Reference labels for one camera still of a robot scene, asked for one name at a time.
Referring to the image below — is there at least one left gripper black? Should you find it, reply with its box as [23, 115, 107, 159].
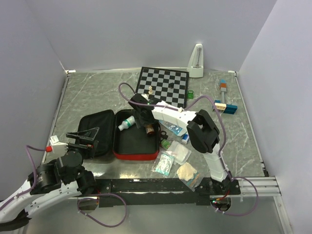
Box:
[65, 127, 99, 159]

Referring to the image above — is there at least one brown medicine bottle orange label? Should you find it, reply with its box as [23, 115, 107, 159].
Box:
[145, 124, 155, 137]

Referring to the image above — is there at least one white medicine bottle green label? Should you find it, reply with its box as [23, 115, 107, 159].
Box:
[118, 116, 136, 131]

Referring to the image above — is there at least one black red medicine kit case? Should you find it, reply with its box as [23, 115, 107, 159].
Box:
[78, 109, 160, 161]

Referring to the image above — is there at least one green small box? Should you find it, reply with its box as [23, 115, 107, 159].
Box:
[161, 139, 171, 150]

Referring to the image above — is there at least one blue white gauze packet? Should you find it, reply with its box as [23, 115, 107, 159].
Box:
[159, 120, 187, 137]

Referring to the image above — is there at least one white blue small tube box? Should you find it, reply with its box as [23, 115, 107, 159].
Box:
[181, 133, 190, 144]

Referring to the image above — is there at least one white gauze pad bag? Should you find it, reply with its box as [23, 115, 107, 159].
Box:
[168, 141, 192, 165]

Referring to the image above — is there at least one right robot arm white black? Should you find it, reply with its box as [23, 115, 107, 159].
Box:
[128, 94, 231, 194]

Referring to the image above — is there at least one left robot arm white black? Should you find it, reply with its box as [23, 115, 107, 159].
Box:
[0, 127, 99, 231]

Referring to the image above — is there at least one white chess pawn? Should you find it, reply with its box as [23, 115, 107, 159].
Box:
[148, 86, 154, 95]

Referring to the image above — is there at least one black white chessboard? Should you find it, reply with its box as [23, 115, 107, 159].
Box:
[136, 67, 189, 108]

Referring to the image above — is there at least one teal swab zip bag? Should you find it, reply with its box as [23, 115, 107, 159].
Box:
[151, 151, 174, 176]

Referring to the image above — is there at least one white metronome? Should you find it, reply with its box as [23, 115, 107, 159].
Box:
[187, 44, 204, 78]

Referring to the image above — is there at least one beige gloves plastic bag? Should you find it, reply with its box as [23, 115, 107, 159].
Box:
[176, 162, 204, 192]

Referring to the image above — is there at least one blue orange grey brick stick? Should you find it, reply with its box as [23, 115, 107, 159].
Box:
[219, 79, 227, 104]

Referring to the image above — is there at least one blue white brick block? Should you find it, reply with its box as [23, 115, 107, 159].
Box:
[214, 100, 238, 115]

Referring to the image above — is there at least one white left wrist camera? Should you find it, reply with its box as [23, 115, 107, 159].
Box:
[46, 135, 68, 155]

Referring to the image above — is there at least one aluminium rail frame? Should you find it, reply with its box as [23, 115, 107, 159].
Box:
[238, 177, 281, 196]

